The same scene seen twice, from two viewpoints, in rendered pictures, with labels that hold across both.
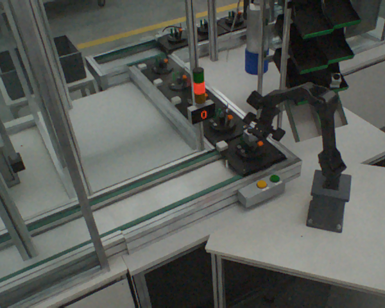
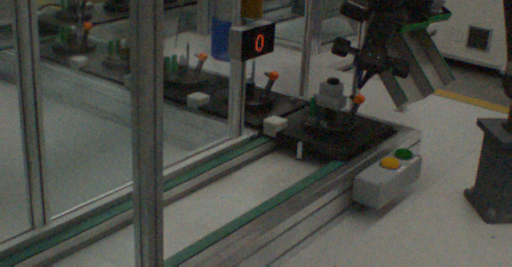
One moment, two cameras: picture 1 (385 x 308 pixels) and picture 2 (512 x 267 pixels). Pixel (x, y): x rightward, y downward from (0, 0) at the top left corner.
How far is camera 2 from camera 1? 0.98 m
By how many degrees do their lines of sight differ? 31
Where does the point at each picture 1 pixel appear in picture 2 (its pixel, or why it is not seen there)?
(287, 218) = (449, 219)
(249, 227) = (399, 242)
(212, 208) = (319, 218)
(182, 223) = (278, 250)
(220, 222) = (339, 244)
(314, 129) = (414, 87)
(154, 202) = (195, 225)
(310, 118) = not seen: hidden behind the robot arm
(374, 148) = not seen: hidden behind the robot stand
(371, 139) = (473, 116)
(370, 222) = not seen: outside the picture
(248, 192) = (376, 177)
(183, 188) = (239, 198)
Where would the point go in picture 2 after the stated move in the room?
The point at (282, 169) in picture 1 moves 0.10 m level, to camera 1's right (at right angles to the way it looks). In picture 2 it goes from (402, 144) to (433, 138)
